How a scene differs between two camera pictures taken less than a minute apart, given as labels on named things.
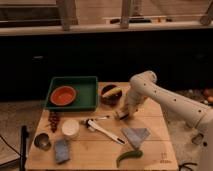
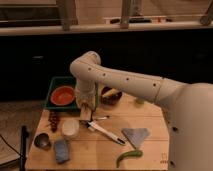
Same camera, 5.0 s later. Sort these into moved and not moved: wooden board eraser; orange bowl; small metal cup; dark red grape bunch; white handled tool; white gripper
Moved: wooden board eraser; white gripper
Not moved: orange bowl; white handled tool; small metal cup; dark red grape bunch
